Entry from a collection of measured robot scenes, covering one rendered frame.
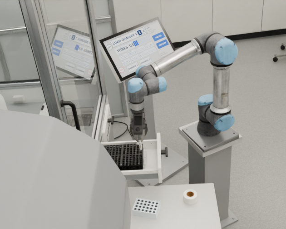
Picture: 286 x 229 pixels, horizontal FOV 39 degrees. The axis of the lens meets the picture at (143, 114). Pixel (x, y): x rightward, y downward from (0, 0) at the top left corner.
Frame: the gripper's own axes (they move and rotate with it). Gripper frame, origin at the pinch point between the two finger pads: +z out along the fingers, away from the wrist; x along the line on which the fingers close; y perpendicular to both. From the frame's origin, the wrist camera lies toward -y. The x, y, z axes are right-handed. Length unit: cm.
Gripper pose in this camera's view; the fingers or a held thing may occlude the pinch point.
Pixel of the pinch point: (139, 141)
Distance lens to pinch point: 215.2
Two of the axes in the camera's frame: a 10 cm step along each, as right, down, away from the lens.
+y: 0.1, -5.8, 8.2
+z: 0.6, 8.1, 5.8
